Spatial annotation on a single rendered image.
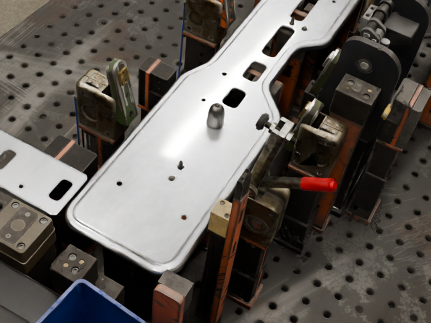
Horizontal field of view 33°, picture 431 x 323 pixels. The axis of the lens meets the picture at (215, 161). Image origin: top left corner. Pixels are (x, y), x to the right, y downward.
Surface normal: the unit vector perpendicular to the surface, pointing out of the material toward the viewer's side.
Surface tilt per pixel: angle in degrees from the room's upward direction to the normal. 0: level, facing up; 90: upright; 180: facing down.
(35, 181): 0
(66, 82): 0
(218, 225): 90
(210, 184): 0
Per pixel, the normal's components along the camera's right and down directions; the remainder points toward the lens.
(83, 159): 0.09, -0.62
